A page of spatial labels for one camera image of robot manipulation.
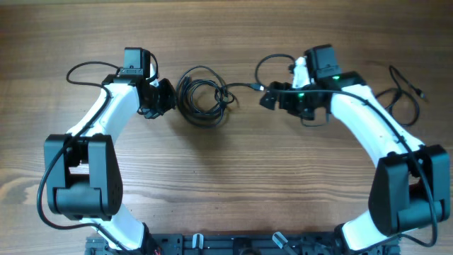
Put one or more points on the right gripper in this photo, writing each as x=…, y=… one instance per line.
x=280, y=96

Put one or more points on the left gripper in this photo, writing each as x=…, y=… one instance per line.
x=164, y=96

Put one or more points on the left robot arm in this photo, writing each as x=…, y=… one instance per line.
x=82, y=184

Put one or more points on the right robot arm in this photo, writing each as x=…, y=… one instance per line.
x=411, y=186

